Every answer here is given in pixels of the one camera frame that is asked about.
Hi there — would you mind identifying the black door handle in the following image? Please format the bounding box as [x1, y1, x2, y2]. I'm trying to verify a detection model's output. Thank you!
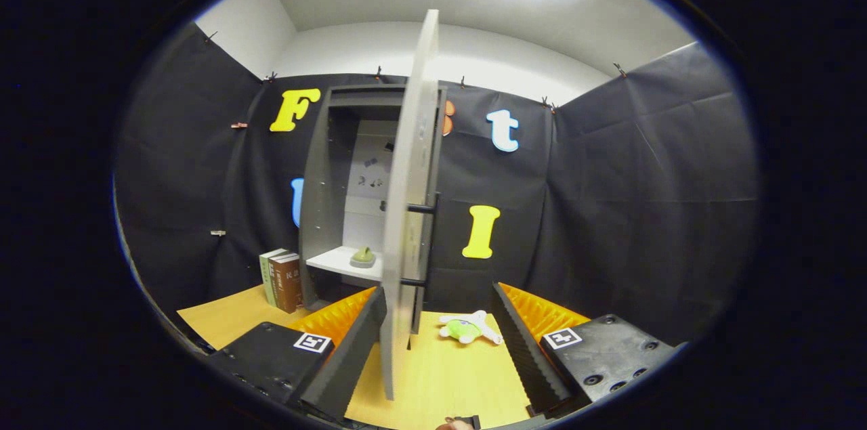
[400, 192, 442, 290]

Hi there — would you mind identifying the green and white plush toy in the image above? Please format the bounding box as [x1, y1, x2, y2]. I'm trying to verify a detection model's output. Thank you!
[438, 310, 503, 346]

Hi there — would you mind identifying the white cabinet shelf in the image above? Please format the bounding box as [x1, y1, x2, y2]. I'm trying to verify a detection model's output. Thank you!
[306, 246, 385, 280]

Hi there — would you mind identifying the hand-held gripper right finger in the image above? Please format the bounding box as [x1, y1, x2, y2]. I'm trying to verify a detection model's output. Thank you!
[489, 281, 685, 418]

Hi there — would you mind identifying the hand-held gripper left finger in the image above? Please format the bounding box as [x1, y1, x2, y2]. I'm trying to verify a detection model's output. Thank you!
[205, 285, 388, 423]

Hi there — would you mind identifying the grey cabinet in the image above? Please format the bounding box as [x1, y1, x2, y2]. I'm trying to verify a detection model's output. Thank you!
[298, 83, 448, 312]

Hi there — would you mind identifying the brown book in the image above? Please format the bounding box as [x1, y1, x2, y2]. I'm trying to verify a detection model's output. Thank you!
[269, 253, 304, 314]

